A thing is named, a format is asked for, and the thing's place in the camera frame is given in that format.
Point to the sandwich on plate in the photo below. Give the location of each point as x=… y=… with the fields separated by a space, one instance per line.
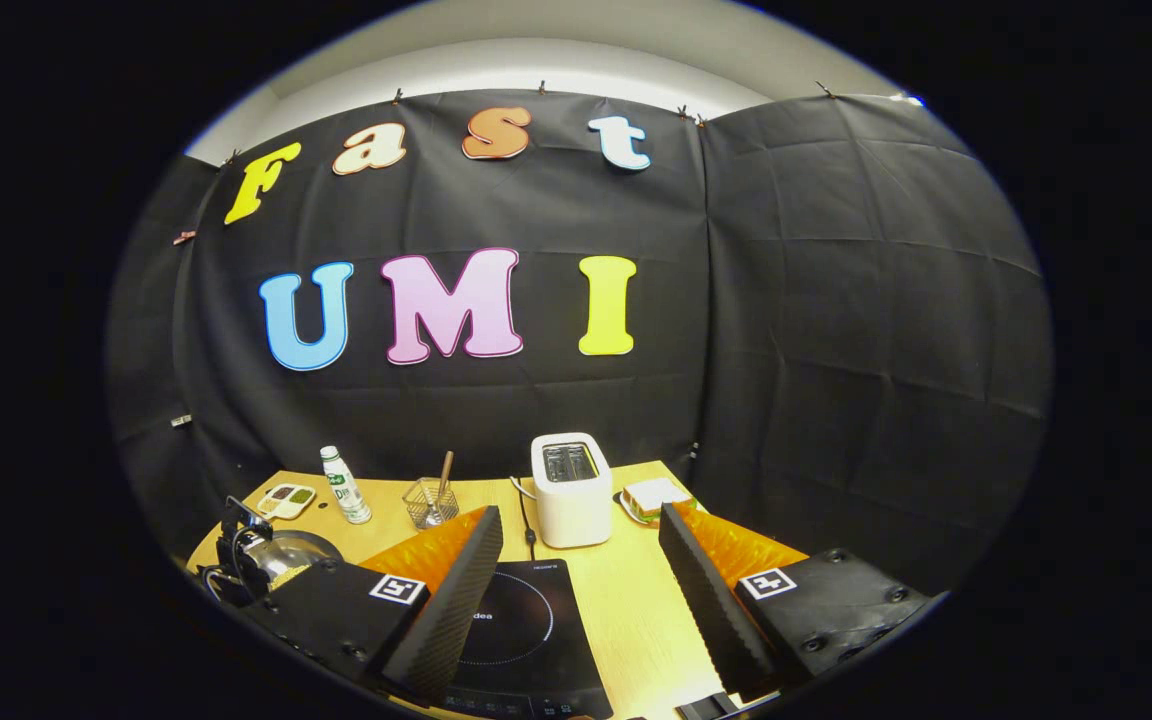
x=654 y=495

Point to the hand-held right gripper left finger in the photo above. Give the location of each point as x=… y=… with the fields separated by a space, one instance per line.
x=451 y=620

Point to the red backdrop clip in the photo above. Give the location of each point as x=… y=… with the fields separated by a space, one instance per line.
x=184 y=237

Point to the white toaster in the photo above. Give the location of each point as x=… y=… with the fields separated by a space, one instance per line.
x=573 y=505

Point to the black induction cooktop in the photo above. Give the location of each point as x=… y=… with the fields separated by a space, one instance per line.
x=526 y=630

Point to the white drink bottle green label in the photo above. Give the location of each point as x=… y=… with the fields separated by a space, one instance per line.
x=346 y=492

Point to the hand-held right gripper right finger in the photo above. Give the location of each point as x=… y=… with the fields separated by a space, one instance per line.
x=716 y=610

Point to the white divided dish with beans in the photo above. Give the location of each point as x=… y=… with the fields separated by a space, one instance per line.
x=286 y=500

